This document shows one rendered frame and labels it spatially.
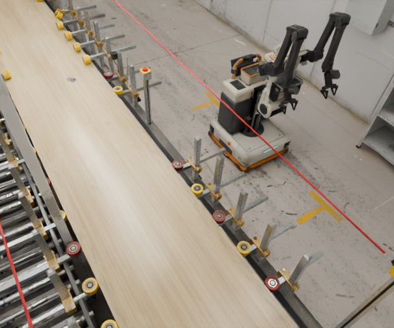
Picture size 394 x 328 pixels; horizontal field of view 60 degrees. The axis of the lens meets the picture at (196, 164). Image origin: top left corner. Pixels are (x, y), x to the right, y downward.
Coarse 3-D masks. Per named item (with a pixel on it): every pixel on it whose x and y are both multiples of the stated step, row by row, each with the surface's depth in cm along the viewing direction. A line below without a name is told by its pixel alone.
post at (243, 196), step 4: (240, 192) 201; (244, 192) 200; (240, 196) 202; (244, 196) 200; (240, 200) 205; (244, 200) 204; (240, 204) 206; (244, 204) 208; (236, 208) 213; (240, 208) 209; (236, 212) 215; (240, 212) 212; (236, 216) 217; (240, 216) 217; (232, 224) 227; (236, 228) 227
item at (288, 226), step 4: (288, 224) 220; (292, 224) 220; (280, 228) 217; (284, 228) 218; (288, 228) 219; (276, 232) 215; (280, 232) 216; (272, 236) 213; (276, 236) 216; (252, 248) 207; (256, 248) 208; (244, 256) 206
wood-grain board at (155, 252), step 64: (0, 0) 395; (0, 64) 309; (64, 64) 314; (64, 128) 258; (128, 128) 262; (64, 192) 219; (128, 192) 221; (192, 192) 224; (128, 256) 192; (192, 256) 193; (128, 320) 169; (192, 320) 171; (256, 320) 172
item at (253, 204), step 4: (264, 196) 234; (256, 200) 231; (260, 200) 231; (264, 200) 234; (248, 204) 228; (252, 204) 229; (256, 204) 230; (244, 208) 226; (248, 208) 227; (244, 212) 227; (228, 216) 221; (228, 220) 221; (220, 224) 217
